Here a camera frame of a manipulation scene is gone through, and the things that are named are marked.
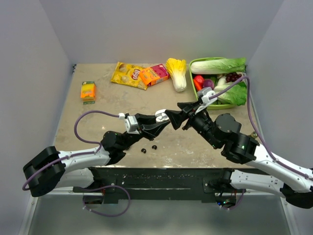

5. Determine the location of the orange pink snack box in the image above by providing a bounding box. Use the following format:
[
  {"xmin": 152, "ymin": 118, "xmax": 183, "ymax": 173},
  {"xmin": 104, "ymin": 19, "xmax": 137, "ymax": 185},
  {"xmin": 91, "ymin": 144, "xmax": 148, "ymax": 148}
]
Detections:
[{"xmin": 139, "ymin": 64, "xmax": 170, "ymax": 87}]

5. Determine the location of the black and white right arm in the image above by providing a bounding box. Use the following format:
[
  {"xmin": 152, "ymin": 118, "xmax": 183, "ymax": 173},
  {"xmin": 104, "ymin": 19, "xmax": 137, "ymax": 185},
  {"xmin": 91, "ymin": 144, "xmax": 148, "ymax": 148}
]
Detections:
[{"xmin": 165, "ymin": 102, "xmax": 313, "ymax": 209}]

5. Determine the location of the green plastic basket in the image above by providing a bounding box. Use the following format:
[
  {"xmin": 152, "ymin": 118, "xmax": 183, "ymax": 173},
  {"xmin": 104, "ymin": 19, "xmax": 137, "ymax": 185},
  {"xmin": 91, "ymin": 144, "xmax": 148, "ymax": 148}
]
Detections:
[{"xmin": 189, "ymin": 57, "xmax": 246, "ymax": 110}]

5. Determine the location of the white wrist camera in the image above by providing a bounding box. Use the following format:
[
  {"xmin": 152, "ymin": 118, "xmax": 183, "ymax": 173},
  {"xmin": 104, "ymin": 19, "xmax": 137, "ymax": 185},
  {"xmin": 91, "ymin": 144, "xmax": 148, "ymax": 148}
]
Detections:
[
  {"xmin": 118, "ymin": 113, "xmax": 139, "ymax": 134},
  {"xmin": 195, "ymin": 87, "xmax": 217, "ymax": 114}
]

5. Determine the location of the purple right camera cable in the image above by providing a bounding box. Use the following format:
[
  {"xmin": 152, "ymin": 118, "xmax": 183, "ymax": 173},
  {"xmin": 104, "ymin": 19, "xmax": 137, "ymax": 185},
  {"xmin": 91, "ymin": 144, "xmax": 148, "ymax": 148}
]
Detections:
[{"xmin": 207, "ymin": 76, "xmax": 313, "ymax": 181}]

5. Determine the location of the yellow chips bag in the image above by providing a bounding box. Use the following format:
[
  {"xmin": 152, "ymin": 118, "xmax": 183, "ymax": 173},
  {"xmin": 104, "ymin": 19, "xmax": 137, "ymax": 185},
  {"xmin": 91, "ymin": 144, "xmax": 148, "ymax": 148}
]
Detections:
[{"xmin": 111, "ymin": 62, "xmax": 147, "ymax": 90}]

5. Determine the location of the white earbud charging case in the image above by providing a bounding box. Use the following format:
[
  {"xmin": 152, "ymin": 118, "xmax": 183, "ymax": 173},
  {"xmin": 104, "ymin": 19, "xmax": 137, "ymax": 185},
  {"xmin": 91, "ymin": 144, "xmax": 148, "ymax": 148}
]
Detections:
[{"xmin": 155, "ymin": 109, "xmax": 169, "ymax": 122}]

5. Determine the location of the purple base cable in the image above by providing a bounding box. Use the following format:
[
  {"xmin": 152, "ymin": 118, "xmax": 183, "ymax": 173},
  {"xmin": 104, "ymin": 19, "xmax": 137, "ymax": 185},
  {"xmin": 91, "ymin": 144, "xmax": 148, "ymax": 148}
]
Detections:
[
  {"xmin": 82, "ymin": 185, "xmax": 132, "ymax": 217},
  {"xmin": 219, "ymin": 187, "xmax": 247, "ymax": 211}
]

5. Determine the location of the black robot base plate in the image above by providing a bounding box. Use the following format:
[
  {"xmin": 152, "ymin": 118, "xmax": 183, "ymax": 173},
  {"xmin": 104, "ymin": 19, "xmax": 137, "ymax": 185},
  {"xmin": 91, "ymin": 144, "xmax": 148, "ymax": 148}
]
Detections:
[{"xmin": 74, "ymin": 167, "xmax": 241, "ymax": 204}]

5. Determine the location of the orange red pepper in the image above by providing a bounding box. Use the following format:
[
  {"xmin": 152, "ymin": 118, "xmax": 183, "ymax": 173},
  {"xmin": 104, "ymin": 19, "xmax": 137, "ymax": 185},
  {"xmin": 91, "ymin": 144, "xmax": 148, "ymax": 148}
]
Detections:
[{"xmin": 193, "ymin": 79, "xmax": 203, "ymax": 92}]

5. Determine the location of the green glass bottle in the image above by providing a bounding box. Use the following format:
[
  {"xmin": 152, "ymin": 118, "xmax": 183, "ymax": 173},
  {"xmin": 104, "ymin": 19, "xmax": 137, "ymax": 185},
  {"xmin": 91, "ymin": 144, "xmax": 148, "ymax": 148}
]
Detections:
[{"xmin": 250, "ymin": 131, "xmax": 258, "ymax": 140}]

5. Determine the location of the purple camera cable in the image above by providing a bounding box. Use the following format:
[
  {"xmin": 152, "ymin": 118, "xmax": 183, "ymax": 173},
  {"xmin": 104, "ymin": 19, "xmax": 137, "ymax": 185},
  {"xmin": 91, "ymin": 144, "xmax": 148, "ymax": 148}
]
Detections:
[
  {"xmin": 207, "ymin": 76, "xmax": 313, "ymax": 181},
  {"xmin": 22, "ymin": 110, "xmax": 123, "ymax": 191}
]

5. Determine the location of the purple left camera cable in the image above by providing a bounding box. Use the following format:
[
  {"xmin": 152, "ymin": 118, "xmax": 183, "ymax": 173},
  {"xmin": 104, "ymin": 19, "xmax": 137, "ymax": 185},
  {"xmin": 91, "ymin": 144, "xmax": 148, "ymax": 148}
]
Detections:
[{"xmin": 22, "ymin": 110, "xmax": 123, "ymax": 191}]

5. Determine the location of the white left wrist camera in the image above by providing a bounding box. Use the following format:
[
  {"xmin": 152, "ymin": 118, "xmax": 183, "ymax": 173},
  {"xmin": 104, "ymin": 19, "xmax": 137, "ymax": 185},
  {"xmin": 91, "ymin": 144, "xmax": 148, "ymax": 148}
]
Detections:
[{"xmin": 118, "ymin": 113, "xmax": 139, "ymax": 134}]

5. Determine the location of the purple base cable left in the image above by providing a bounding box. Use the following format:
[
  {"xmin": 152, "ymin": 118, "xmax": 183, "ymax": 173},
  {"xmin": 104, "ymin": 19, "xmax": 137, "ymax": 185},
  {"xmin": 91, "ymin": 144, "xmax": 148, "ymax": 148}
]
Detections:
[{"xmin": 82, "ymin": 185, "xmax": 132, "ymax": 217}]

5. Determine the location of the yellow white napa cabbage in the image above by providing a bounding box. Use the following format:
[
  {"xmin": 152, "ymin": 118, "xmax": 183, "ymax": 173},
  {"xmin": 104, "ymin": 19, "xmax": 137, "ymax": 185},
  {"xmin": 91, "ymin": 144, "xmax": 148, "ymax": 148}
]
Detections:
[{"xmin": 166, "ymin": 58, "xmax": 187, "ymax": 92}]

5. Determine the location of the green leafy bok choy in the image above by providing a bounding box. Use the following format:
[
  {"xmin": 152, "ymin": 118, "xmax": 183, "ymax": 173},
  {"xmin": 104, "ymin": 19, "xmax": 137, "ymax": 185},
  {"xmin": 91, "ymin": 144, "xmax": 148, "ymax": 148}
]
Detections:
[{"xmin": 214, "ymin": 76, "xmax": 247, "ymax": 106}]

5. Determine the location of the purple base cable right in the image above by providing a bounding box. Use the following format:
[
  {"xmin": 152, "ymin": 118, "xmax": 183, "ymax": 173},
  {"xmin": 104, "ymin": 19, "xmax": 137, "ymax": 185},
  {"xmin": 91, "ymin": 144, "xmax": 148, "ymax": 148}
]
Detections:
[{"xmin": 219, "ymin": 187, "xmax": 247, "ymax": 211}]

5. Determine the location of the orange yellow sponge pack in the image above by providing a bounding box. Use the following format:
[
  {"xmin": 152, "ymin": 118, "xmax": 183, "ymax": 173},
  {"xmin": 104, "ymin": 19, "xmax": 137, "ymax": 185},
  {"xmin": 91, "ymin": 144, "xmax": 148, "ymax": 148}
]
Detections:
[{"xmin": 80, "ymin": 81, "xmax": 96, "ymax": 105}]

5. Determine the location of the red apple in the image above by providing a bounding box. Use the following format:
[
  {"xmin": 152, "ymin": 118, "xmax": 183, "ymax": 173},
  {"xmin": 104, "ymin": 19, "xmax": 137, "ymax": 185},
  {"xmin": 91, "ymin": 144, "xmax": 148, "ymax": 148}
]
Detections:
[{"xmin": 193, "ymin": 74, "xmax": 204, "ymax": 86}]

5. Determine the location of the purple red onion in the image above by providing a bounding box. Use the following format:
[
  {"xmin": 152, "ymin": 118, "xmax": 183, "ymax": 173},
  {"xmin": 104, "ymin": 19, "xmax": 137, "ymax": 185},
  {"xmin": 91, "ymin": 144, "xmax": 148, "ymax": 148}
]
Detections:
[{"xmin": 202, "ymin": 79, "xmax": 215, "ymax": 90}]

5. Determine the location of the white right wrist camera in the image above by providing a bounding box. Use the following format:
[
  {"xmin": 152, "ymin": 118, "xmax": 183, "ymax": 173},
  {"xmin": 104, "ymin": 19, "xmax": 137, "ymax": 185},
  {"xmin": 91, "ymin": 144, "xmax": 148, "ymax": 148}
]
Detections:
[{"xmin": 195, "ymin": 87, "xmax": 217, "ymax": 114}]

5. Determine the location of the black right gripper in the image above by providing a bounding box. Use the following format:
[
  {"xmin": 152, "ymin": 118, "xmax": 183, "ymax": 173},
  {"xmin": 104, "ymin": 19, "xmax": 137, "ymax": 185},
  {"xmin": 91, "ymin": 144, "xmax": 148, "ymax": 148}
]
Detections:
[{"xmin": 164, "ymin": 99, "xmax": 221, "ymax": 148}]

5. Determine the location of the purple grapes bunch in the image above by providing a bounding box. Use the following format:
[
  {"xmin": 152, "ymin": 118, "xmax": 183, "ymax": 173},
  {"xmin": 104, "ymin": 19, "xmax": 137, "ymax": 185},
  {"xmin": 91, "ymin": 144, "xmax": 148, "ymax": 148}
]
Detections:
[{"xmin": 225, "ymin": 72, "xmax": 245, "ymax": 83}]

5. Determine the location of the long green white cabbage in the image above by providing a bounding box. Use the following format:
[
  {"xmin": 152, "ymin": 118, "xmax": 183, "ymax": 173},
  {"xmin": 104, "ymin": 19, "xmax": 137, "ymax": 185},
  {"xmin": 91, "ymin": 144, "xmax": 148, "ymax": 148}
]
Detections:
[{"xmin": 190, "ymin": 57, "xmax": 246, "ymax": 74}]

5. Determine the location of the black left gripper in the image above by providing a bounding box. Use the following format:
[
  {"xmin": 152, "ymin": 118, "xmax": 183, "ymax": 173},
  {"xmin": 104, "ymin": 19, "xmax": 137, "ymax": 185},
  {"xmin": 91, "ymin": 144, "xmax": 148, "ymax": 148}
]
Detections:
[{"xmin": 120, "ymin": 114, "xmax": 170, "ymax": 151}]

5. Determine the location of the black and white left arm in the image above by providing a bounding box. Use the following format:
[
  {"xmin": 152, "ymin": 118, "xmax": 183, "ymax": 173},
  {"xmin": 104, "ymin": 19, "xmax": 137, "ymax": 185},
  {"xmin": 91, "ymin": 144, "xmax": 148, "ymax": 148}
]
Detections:
[{"xmin": 22, "ymin": 110, "xmax": 170, "ymax": 197}]

